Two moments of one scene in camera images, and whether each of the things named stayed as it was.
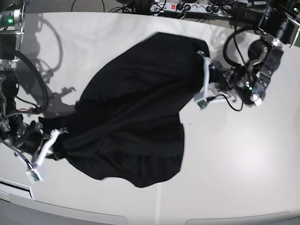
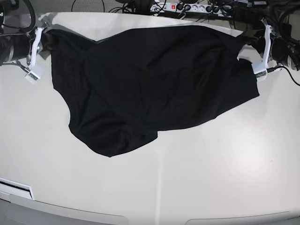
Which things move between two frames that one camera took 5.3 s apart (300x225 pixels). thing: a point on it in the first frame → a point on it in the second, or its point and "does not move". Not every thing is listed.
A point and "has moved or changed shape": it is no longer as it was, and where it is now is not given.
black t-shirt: (127, 122) has moved or changed shape
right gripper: (238, 80) → (281, 50)
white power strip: (225, 9) does not move
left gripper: (28, 137) → (13, 47)
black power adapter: (243, 14) does not move
